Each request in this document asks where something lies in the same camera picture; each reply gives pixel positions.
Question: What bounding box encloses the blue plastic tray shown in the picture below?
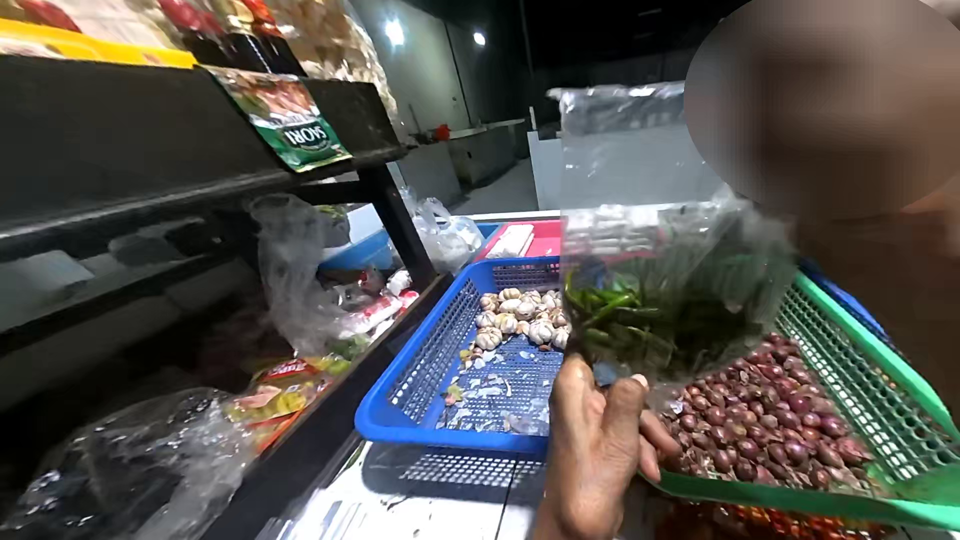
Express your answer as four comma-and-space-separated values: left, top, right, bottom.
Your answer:
471, 221, 507, 261

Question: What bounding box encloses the pile of green chilies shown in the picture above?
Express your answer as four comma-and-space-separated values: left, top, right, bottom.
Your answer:
564, 258, 777, 381

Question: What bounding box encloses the dark bottle with red label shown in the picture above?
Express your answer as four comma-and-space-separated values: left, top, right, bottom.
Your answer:
159, 0, 309, 78

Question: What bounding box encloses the green seasoning sachet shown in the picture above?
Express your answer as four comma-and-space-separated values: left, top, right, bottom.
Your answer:
198, 64, 354, 174

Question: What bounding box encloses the person's left hand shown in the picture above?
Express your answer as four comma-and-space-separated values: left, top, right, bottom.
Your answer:
534, 354, 682, 540

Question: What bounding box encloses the yellow plastic tray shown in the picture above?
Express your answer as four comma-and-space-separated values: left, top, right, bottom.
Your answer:
0, 18, 198, 70

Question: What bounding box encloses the white folded packet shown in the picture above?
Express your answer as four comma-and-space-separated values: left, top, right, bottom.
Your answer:
486, 224, 536, 260

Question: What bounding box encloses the green plastic basket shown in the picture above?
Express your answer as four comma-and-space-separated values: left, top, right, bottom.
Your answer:
641, 270, 960, 531

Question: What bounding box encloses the black wooden shelf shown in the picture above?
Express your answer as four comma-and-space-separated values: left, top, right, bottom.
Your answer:
0, 54, 454, 540

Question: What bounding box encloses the pile of red chilies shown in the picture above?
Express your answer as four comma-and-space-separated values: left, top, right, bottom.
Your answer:
657, 496, 897, 540

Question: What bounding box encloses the pile of shallots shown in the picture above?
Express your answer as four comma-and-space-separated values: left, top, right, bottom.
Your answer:
661, 332, 876, 498

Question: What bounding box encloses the crumpled translucent plastic bag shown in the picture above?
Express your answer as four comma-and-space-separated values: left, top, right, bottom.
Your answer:
247, 193, 363, 358

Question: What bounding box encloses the light blue container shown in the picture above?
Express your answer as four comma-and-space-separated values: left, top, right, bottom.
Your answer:
318, 228, 402, 272

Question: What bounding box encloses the clear plastic bag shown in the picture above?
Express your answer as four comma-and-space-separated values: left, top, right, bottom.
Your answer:
549, 81, 801, 390

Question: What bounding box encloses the large transparent bag of snacks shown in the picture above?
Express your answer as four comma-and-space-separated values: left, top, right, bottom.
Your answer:
271, 0, 401, 127

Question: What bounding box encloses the white panel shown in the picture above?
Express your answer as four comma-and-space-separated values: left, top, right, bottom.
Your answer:
527, 130, 564, 212

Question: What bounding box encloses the pile of yellow packets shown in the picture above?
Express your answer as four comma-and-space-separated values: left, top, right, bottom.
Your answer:
223, 354, 352, 456

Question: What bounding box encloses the dark blue plastic basket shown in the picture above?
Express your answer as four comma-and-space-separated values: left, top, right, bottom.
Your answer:
798, 257, 897, 352

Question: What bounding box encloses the white plastic bag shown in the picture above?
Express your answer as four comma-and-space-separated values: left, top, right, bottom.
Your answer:
399, 186, 486, 273

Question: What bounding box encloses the crumpled clear plastic wrap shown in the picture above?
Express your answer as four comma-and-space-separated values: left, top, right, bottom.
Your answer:
0, 386, 261, 540

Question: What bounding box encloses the pile of red-white packets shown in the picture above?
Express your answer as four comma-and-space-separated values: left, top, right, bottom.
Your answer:
336, 268, 421, 340

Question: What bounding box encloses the pink plastic tray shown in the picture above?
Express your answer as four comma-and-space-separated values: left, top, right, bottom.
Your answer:
475, 219, 564, 262

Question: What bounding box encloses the grey market counter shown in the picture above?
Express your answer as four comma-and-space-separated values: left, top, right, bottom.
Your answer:
397, 117, 531, 212

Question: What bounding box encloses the pile of garlic bulbs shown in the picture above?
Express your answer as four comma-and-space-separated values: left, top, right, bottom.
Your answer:
472, 288, 573, 354

